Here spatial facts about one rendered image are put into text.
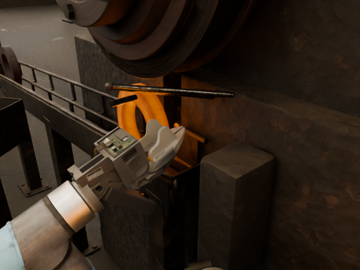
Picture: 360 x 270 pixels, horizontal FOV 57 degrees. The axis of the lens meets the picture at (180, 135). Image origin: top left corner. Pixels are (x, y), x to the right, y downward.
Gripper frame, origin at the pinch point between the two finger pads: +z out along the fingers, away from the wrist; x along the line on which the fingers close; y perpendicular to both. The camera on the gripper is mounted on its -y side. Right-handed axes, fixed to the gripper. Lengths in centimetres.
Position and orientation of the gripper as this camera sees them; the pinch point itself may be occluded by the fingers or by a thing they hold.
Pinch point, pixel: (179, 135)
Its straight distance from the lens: 62.2
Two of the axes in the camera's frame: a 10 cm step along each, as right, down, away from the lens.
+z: 7.4, -5.7, 3.4
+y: -2.8, -7.3, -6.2
